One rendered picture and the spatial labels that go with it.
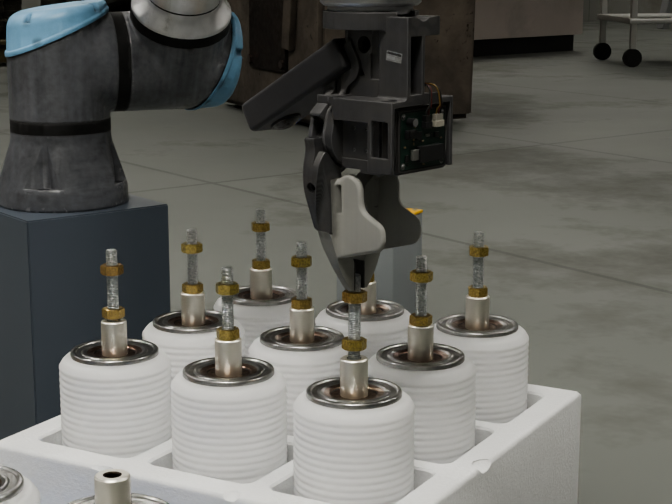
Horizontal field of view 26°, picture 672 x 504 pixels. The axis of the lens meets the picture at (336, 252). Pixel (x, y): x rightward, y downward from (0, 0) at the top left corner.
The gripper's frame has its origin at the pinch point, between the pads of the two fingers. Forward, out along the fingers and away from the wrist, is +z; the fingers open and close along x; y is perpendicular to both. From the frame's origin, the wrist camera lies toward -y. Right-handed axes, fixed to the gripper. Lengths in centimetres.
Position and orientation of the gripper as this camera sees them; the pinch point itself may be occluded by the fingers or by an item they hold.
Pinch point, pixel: (349, 270)
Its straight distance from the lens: 112.8
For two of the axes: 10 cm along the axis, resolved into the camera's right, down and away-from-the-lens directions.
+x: 6.7, -1.5, 7.2
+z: 0.0, 9.8, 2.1
